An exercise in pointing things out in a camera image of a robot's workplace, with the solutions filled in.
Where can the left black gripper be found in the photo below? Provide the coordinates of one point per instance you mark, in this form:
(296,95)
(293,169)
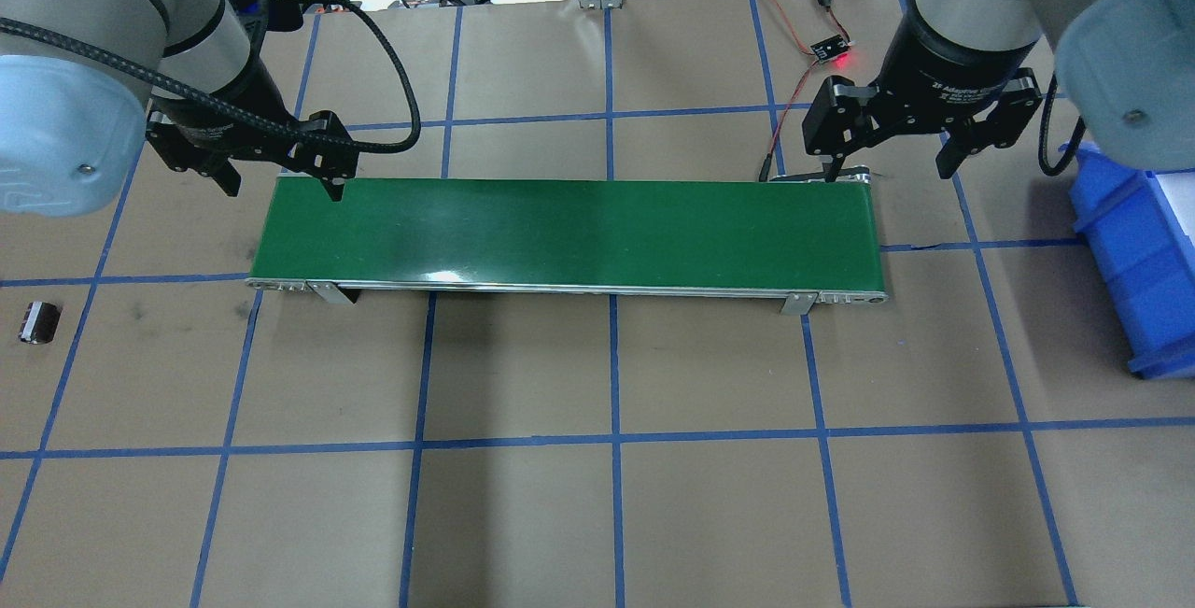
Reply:
(245,108)

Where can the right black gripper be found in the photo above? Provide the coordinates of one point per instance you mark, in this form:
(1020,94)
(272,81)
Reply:
(938,66)

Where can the dark cylindrical capacitor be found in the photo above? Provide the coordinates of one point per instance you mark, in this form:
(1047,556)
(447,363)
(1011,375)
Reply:
(39,325)

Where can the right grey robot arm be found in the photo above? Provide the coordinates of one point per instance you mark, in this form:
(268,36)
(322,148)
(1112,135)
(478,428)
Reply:
(1126,65)

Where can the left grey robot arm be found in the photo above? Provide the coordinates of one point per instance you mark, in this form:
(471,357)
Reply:
(86,83)

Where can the small sensor circuit board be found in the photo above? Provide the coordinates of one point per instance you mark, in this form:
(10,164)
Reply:
(834,50)

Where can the green conveyor belt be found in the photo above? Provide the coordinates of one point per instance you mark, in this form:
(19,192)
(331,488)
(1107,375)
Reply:
(800,243)

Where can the blue plastic bin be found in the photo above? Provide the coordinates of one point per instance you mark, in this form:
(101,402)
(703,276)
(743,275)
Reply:
(1138,225)

